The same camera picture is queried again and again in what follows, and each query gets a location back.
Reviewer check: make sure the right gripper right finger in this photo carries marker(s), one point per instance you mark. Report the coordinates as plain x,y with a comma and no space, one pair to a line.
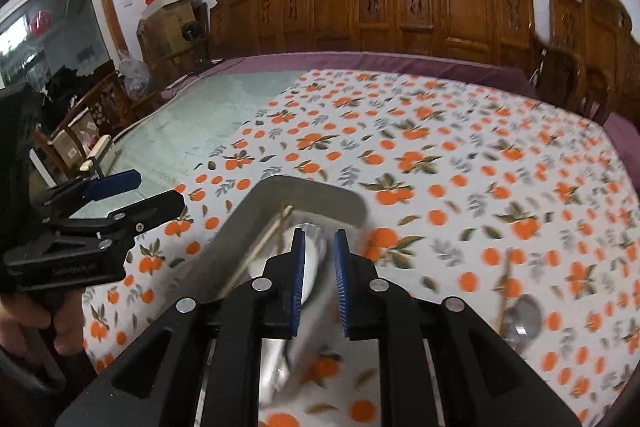
360,309

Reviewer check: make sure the steel spoon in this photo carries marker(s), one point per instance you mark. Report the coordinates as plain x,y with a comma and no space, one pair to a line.
522,323

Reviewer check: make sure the purple seat cushion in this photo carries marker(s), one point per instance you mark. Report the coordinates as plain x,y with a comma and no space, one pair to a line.
626,141

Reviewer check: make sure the orange fruit print tablecloth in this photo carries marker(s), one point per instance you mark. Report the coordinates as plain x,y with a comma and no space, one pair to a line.
453,175

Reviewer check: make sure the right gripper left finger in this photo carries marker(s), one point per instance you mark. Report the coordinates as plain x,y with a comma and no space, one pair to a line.
283,303

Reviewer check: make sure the carved wooden armchair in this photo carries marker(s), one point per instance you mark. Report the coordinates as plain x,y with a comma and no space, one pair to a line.
590,57

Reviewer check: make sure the steel rectangular tray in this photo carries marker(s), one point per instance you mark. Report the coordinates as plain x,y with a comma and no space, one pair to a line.
261,226

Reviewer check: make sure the light bamboo chopstick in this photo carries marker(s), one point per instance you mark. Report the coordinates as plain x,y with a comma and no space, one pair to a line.
273,234

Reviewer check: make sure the large white plastic spoon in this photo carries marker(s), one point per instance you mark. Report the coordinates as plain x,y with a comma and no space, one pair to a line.
282,359

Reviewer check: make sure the left hand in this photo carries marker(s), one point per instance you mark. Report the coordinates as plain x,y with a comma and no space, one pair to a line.
19,314

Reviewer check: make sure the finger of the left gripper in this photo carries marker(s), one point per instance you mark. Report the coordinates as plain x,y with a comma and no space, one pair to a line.
83,190
145,215

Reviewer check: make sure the carved wooden sofa bench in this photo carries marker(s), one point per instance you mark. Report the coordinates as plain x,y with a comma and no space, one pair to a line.
496,32

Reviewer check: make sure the purple bench cushion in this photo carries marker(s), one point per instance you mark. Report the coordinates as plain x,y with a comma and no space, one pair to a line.
509,79

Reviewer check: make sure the stacked cardboard boxes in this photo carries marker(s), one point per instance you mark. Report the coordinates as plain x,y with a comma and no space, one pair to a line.
168,28

